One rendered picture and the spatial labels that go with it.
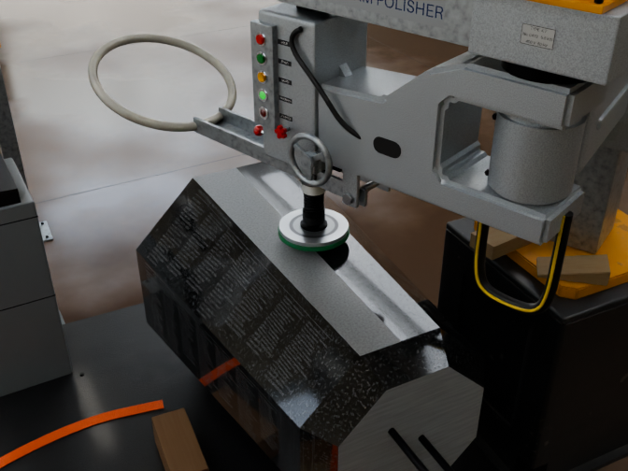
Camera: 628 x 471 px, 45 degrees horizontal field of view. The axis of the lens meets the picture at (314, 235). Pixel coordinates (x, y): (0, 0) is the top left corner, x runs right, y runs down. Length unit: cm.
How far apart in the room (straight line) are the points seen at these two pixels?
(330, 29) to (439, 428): 109
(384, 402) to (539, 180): 67
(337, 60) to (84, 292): 204
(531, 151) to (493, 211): 18
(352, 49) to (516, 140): 57
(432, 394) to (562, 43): 96
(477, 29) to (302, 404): 101
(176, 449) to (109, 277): 130
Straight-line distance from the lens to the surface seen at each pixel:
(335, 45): 199
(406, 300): 211
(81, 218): 426
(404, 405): 200
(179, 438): 270
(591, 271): 236
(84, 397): 310
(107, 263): 385
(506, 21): 160
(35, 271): 291
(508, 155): 171
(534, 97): 164
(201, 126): 244
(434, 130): 179
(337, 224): 232
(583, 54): 154
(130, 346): 328
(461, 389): 210
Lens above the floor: 208
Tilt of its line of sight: 32 degrees down
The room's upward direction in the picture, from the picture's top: straight up
